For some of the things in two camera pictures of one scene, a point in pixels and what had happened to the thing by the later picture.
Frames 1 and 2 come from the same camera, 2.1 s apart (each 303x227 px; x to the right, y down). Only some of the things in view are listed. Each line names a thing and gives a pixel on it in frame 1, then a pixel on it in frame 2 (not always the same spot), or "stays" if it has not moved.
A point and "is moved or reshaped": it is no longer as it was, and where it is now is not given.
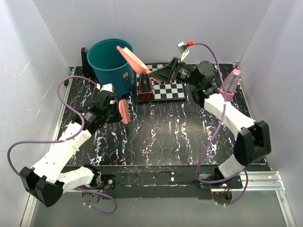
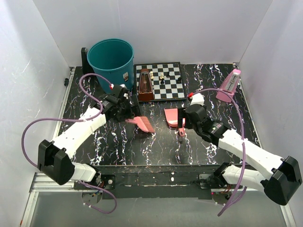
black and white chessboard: [162, 91] stays
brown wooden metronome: [146, 91] stays
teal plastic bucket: [109, 66] stays
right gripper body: [184, 75] to [182, 114]
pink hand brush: [123, 109] is moved or reshaped
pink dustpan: [139, 66] to [172, 116]
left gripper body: [113, 116] to [126, 111]
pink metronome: [230, 85] stays
